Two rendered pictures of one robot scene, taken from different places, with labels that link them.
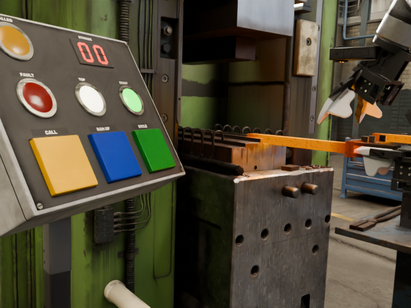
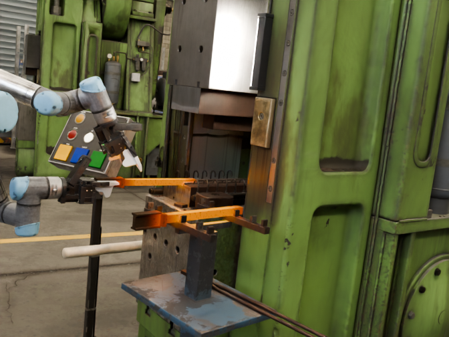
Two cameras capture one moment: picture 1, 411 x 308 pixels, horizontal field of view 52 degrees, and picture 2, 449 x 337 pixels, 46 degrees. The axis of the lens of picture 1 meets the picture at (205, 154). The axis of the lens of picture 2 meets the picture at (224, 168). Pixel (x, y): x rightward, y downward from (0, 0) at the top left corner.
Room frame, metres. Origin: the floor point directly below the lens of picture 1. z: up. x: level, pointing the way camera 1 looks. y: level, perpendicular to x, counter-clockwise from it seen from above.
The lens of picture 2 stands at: (1.29, -2.19, 1.37)
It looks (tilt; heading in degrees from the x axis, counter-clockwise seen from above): 9 degrees down; 91
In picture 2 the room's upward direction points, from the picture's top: 6 degrees clockwise
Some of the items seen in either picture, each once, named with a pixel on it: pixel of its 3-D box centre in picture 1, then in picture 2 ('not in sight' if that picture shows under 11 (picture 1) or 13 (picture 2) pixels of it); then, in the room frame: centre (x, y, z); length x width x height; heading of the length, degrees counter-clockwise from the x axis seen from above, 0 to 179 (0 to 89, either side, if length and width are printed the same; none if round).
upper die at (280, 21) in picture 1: (214, 22); (228, 102); (1.25, -0.01, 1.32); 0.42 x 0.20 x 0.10; 38
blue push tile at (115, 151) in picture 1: (114, 156); (80, 156); (0.62, 0.14, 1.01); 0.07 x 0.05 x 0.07; 153
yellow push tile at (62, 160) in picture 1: (63, 164); (63, 152); (0.53, 0.18, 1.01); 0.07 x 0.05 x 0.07; 153
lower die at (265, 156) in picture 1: (210, 146); (219, 188); (1.25, -0.01, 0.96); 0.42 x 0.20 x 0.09; 38
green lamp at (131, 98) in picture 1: (131, 100); not in sight; (0.73, 0.13, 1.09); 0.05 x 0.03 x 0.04; 128
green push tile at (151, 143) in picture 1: (152, 150); (97, 160); (0.71, 0.09, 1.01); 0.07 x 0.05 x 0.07; 153
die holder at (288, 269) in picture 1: (219, 228); (222, 253); (1.29, -0.05, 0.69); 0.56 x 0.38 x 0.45; 38
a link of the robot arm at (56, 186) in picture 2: not in sight; (53, 188); (0.71, -0.47, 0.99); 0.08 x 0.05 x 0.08; 128
